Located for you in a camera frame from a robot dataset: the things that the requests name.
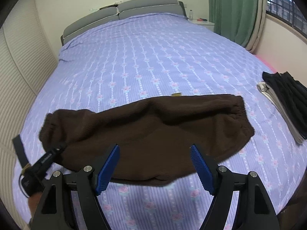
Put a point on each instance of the white nightstand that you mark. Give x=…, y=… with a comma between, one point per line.
x=207, y=24

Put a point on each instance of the grey padded headboard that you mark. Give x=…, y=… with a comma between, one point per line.
x=121, y=11

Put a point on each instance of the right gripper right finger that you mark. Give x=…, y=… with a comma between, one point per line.
x=254, y=210

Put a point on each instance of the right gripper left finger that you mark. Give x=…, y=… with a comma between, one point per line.
x=55, y=209

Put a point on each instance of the dark brown fleece pants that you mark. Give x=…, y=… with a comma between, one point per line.
x=154, y=135

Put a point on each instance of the black folded clothes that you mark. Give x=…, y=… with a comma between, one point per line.
x=292, y=95

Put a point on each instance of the clear plastic bottle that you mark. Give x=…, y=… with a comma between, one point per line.
x=191, y=15

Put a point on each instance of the window with black grille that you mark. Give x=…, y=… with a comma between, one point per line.
x=288, y=12

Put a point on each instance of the purple floral bed sheet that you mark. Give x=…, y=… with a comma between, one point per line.
x=158, y=55

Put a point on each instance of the green curtain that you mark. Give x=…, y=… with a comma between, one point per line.
x=241, y=21

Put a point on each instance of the grey folded garment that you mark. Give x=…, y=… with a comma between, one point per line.
x=270, y=94

